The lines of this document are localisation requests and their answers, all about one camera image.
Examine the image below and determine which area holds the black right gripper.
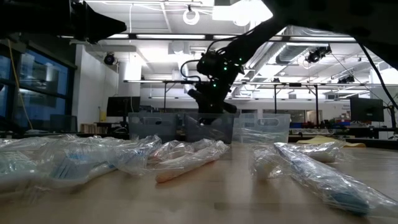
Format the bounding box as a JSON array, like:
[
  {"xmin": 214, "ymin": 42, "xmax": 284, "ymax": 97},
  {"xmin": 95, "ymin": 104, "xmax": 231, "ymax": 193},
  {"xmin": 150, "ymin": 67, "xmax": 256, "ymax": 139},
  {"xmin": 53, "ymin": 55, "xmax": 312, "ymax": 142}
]
[{"xmin": 187, "ymin": 49, "xmax": 246, "ymax": 114}]

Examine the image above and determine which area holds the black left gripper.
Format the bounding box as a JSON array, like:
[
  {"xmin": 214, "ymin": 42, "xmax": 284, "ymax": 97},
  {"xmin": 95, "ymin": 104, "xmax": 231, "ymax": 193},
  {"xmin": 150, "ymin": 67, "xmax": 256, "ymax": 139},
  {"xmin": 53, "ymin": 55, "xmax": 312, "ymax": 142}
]
[{"xmin": 0, "ymin": 0, "xmax": 127, "ymax": 44}]

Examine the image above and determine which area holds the grey translucent plastic bin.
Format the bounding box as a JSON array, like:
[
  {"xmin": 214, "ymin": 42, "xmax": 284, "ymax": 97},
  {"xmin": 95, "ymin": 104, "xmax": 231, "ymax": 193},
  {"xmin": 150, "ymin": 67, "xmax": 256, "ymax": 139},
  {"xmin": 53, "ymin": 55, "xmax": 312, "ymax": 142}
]
[
  {"xmin": 185, "ymin": 111, "xmax": 240, "ymax": 144},
  {"xmin": 127, "ymin": 111, "xmax": 180, "ymax": 142}
]

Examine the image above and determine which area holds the clear plastic bin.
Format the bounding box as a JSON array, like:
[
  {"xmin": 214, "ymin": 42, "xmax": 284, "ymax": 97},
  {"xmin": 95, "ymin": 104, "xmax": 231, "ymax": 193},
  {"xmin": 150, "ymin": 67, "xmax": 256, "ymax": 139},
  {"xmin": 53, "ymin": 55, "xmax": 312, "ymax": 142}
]
[{"xmin": 238, "ymin": 113, "xmax": 292, "ymax": 144}]

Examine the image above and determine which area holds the large glass window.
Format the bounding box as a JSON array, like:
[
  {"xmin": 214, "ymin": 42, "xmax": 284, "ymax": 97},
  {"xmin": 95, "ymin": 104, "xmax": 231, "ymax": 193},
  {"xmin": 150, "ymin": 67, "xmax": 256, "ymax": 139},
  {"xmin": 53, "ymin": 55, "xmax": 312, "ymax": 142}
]
[{"xmin": 0, "ymin": 43, "xmax": 77, "ymax": 131}]

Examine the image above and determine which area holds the long ceiling light strip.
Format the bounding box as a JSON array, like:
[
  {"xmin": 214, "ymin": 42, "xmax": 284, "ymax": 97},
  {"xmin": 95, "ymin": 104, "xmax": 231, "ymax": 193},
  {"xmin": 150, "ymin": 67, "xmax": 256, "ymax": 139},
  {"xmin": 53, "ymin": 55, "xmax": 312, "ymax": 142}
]
[{"xmin": 107, "ymin": 33, "xmax": 357, "ymax": 43}]

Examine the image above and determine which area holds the black computer monitor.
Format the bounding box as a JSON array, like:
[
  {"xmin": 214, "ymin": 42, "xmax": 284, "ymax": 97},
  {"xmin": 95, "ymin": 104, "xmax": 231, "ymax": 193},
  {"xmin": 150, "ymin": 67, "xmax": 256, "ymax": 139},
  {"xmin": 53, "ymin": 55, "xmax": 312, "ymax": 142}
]
[
  {"xmin": 349, "ymin": 97, "xmax": 385, "ymax": 123},
  {"xmin": 106, "ymin": 96, "xmax": 141, "ymax": 125}
]

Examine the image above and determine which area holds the dark grey chair back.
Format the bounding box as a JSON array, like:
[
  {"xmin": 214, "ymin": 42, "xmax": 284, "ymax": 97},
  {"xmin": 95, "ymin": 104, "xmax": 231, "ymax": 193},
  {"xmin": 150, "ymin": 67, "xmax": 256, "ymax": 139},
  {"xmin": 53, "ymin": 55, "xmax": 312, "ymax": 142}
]
[{"xmin": 49, "ymin": 114, "xmax": 78, "ymax": 133}]

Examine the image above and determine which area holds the wooden rack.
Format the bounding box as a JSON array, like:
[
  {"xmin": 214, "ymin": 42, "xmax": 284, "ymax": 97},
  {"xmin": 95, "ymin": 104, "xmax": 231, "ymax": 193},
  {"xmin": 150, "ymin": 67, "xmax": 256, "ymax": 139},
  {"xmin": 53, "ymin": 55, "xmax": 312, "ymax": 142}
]
[{"xmin": 80, "ymin": 123, "xmax": 105, "ymax": 134}]

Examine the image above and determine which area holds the yellow cloth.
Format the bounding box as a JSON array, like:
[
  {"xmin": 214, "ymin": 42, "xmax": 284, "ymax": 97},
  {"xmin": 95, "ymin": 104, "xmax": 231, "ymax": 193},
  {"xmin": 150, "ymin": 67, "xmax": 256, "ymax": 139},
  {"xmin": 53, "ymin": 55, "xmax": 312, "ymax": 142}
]
[{"xmin": 297, "ymin": 135, "xmax": 367, "ymax": 149}]

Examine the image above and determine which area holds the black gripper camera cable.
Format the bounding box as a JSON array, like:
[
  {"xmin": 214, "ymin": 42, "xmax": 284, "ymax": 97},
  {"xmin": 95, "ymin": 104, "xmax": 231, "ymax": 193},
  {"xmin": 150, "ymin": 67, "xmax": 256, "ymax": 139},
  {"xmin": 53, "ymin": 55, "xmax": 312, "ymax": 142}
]
[{"xmin": 179, "ymin": 30, "xmax": 249, "ymax": 83}]

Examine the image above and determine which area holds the black workstation frame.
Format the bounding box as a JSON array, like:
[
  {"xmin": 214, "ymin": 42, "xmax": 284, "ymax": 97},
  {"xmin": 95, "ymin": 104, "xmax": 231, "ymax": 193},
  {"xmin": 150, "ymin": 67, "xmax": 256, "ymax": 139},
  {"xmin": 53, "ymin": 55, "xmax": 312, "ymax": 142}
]
[
  {"xmin": 245, "ymin": 81, "xmax": 398, "ymax": 118},
  {"xmin": 123, "ymin": 79, "xmax": 200, "ymax": 113}
]

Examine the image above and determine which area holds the white ring light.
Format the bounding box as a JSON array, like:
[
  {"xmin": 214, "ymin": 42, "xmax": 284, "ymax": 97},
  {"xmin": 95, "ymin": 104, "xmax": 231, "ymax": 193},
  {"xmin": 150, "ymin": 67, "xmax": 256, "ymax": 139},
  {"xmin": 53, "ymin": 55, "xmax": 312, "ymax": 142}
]
[{"xmin": 182, "ymin": 9, "xmax": 200, "ymax": 26}]

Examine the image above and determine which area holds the silver ventilation duct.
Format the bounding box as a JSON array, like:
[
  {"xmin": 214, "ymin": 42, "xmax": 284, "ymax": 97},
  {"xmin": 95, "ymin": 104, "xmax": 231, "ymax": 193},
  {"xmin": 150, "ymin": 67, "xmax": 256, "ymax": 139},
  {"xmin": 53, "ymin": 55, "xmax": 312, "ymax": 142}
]
[{"xmin": 248, "ymin": 26, "xmax": 330, "ymax": 78}]

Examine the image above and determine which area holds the yellow extension cable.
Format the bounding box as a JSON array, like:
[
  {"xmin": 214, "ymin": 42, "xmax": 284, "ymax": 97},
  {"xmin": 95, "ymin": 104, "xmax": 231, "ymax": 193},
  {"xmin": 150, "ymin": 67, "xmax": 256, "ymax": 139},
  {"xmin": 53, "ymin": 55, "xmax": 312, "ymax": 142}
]
[{"xmin": 7, "ymin": 40, "xmax": 34, "ymax": 130}]

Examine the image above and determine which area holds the black hanging cable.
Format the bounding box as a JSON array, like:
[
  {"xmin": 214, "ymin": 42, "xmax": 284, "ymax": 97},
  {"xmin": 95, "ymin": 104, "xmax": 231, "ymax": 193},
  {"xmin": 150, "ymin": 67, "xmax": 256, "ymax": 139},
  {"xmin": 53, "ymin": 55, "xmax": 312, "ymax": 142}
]
[{"xmin": 357, "ymin": 42, "xmax": 398, "ymax": 110}]

